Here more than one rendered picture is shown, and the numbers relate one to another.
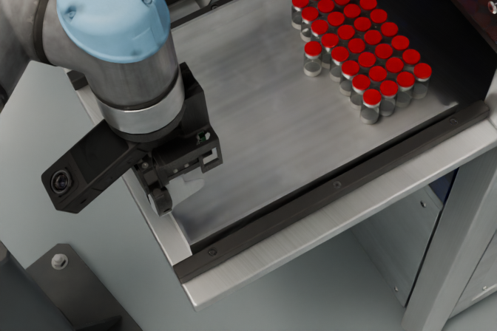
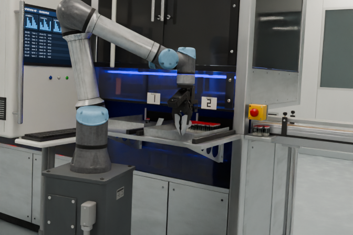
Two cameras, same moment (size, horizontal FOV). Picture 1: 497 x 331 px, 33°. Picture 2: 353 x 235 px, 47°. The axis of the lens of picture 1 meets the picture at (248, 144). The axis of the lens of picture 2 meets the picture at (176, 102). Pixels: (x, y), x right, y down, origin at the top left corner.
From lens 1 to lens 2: 1.58 m
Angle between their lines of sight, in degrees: 63
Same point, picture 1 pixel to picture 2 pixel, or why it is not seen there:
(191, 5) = not seen: hidden behind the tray
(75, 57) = (183, 59)
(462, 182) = (233, 168)
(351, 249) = not seen: outside the picture
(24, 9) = not seen: hidden behind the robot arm
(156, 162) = (188, 101)
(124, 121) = (188, 78)
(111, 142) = (181, 92)
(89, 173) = (179, 96)
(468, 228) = (239, 186)
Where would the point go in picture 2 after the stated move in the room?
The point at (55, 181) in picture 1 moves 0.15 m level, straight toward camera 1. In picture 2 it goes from (172, 99) to (206, 102)
